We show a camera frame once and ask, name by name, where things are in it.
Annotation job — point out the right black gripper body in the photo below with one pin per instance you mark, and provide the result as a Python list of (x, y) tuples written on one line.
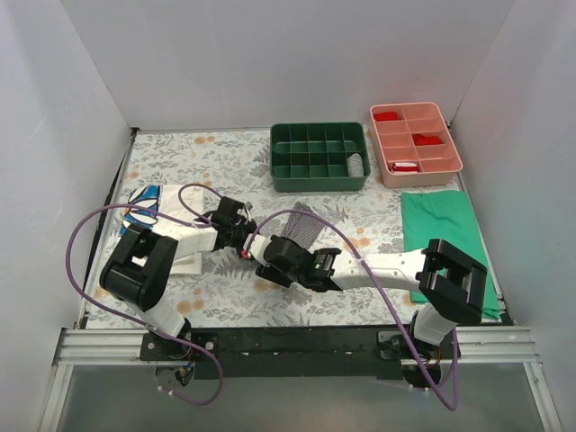
[(270, 274)]

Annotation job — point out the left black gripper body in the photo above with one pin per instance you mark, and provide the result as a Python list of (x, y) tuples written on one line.
[(240, 231)]

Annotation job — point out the grey striped underwear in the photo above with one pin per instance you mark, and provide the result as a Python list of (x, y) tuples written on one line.
[(302, 229), (355, 166)]

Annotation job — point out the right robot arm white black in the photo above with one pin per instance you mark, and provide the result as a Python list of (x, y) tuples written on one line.
[(452, 282)]

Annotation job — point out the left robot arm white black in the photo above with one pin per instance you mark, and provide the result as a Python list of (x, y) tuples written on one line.
[(139, 267)]

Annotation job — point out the rolled grey striped underwear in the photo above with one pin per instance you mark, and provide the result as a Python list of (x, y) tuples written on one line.
[(355, 166)]

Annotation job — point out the floral patterned table mat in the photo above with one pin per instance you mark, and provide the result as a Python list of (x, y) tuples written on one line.
[(227, 292)]

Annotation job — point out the dark green divided organizer tray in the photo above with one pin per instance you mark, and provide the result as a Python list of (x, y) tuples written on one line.
[(312, 157)]

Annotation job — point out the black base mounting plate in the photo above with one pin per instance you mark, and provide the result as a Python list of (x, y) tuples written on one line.
[(340, 351)]

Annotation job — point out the red white rolled cloth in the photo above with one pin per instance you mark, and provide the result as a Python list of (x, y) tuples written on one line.
[(404, 167)]

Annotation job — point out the green folded cloth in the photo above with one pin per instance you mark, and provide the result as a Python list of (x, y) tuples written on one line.
[(446, 215)]

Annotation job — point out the red rolled cloth top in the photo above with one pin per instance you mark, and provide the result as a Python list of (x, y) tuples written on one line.
[(390, 116)]

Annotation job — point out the pink divided organizer tray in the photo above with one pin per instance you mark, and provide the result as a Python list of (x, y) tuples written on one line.
[(413, 145)]

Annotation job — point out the red rolled cloth middle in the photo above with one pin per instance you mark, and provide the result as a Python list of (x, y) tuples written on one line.
[(421, 140)]

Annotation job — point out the aluminium frame rail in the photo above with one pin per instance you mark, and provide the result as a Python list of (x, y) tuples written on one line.
[(484, 344)]

